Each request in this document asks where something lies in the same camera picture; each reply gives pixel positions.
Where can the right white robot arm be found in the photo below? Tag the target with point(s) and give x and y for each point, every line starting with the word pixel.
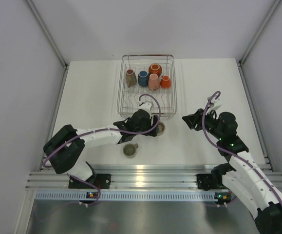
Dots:
pixel 240 173

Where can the beige speckled cup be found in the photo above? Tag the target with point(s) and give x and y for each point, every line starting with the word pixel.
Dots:
pixel 161 128

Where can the small orange cup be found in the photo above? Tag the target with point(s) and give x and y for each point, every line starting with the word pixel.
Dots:
pixel 165 82

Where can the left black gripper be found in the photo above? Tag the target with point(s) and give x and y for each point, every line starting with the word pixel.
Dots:
pixel 155 121

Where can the dark blue cup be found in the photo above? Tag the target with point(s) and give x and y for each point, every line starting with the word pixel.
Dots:
pixel 143 78

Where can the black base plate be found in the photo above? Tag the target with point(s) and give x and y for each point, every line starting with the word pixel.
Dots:
pixel 101 181
pixel 206 182

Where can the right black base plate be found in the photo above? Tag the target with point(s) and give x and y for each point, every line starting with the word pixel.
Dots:
pixel 206 182

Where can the slotted cable duct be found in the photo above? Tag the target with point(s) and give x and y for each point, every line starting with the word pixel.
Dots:
pixel 126 196

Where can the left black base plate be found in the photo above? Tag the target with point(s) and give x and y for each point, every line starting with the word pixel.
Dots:
pixel 101 181

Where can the pink cup white interior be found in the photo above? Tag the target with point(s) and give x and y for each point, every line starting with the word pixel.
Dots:
pixel 154 82

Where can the orange cup black interior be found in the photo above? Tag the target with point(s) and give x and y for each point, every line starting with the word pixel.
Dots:
pixel 155 69

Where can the aluminium rail frame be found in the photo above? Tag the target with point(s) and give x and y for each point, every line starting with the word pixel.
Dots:
pixel 128 177

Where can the metal wire dish rack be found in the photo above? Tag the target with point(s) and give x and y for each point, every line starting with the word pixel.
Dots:
pixel 164 100

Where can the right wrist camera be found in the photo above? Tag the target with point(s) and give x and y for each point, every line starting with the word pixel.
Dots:
pixel 214 104

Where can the grey-green cup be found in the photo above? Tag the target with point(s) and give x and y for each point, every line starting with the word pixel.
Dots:
pixel 130 150

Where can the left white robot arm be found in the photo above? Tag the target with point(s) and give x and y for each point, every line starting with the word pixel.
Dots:
pixel 65 148

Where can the black cup brown handle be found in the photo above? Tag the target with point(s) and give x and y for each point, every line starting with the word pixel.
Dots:
pixel 130 78

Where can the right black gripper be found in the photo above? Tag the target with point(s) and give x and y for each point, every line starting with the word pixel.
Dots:
pixel 192 120

